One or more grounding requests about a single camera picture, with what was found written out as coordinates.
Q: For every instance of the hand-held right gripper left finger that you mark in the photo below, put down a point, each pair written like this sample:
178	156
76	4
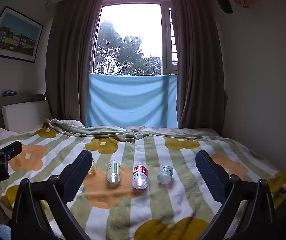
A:
77	176

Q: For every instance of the white headboard cushion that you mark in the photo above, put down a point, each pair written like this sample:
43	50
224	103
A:
25	113

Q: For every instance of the clear cup blue label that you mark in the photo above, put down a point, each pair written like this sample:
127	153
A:
165	174

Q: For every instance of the blue bottle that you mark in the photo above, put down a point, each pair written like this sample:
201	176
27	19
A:
9	93

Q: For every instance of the clear cup red label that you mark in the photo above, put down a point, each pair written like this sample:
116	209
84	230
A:
140	176

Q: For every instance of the white framed window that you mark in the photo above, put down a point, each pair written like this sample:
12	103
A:
166	37

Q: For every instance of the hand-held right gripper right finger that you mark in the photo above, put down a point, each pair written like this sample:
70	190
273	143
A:
210	177

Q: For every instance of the clear cup green label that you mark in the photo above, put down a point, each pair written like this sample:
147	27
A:
113	172

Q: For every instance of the light blue cloth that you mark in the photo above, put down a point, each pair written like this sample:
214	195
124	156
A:
131	100

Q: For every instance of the floral striped blanket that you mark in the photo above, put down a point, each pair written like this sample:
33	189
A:
173	205

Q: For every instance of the blue fuzzy cloth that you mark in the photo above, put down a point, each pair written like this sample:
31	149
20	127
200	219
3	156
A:
4	232

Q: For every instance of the clear plastic cup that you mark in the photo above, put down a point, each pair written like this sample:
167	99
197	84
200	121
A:
93	168

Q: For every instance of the green folded blanket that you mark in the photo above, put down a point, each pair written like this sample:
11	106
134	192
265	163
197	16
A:
100	131

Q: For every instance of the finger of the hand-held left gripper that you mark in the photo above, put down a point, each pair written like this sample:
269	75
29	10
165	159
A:
11	150

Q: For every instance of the framed houses picture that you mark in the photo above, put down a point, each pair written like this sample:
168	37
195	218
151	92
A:
15	35

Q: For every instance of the brown curtain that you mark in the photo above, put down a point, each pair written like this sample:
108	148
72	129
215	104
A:
70	60
198	62

